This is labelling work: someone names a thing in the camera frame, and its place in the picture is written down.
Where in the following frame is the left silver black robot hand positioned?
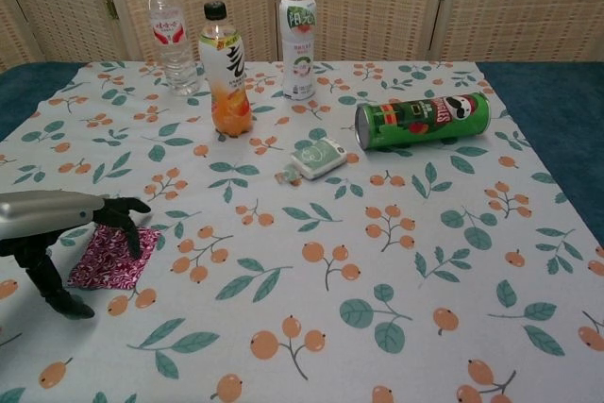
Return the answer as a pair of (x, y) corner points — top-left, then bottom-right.
(0, 189), (152, 321)

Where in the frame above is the red white patterned pouch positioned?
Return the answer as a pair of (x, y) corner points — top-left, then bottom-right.
(67, 225), (159, 291)

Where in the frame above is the clear water bottle white cap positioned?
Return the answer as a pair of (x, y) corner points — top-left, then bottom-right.
(144, 0), (202, 96)

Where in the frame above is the orange juice bottle black cap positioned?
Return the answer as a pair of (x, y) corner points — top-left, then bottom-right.
(197, 0), (254, 138)

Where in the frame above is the small wrapped candy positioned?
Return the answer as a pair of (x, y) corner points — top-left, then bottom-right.
(275, 162), (303, 189)

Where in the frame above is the small green white box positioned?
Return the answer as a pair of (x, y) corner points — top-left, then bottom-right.
(290, 136), (349, 181)

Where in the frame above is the floral leaf fruit tablecloth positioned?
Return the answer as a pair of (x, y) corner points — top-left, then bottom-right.
(0, 60), (604, 403)

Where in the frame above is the white drink bottle yellow cap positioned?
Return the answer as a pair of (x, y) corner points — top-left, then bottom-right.
(279, 0), (318, 102)

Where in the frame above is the green Pringles can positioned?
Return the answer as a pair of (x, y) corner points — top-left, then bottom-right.
(354, 91), (492, 153)

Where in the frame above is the woven bamboo folding screen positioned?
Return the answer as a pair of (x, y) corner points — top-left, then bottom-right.
(0, 0), (604, 73)

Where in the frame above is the teal blue table cover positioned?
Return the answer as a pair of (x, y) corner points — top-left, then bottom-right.
(0, 60), (604, 253)

